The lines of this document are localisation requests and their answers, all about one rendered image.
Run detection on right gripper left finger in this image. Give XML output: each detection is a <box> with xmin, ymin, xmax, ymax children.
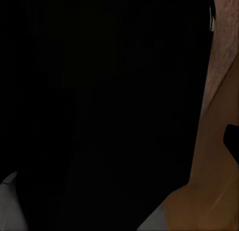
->
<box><xmin>0</xmin><ymin>124</ymin><xmax>26</xmax><ymax>184</ymax></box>

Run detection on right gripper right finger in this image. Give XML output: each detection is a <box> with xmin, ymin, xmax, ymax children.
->
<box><xmin>223</xmin><ymin>124</ymin><xmax>239</xmax><ymax>165</ymax></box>

